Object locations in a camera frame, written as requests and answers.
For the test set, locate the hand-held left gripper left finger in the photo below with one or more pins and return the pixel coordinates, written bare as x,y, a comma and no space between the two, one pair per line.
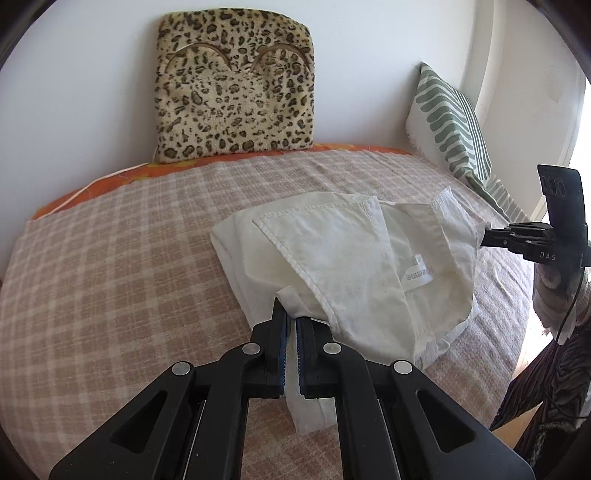
281,360

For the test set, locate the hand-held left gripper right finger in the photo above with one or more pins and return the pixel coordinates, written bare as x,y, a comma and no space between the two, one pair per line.
300,360

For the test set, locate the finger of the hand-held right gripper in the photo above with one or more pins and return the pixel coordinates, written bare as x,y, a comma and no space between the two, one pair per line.
517,229
526,244

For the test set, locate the white shirt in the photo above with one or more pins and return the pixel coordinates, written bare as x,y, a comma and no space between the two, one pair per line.
346,267

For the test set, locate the person's right forearm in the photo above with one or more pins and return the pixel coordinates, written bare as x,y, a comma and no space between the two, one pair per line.
558,318

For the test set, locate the person's right hand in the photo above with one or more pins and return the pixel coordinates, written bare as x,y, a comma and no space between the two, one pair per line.
554,279

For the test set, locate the green striped white cushion cover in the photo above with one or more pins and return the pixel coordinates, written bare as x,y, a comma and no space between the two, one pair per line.
443,115

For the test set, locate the person's dark striped clothing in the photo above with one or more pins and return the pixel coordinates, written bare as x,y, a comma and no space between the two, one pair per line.
554,392

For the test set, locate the pink plaid blanket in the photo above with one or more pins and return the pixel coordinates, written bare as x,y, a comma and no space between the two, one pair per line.
115,254

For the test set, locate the orange patterned bedsheet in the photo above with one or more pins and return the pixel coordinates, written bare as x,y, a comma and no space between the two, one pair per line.
92,189

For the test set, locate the leopard print pillow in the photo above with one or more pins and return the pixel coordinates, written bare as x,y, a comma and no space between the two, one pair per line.
231,92

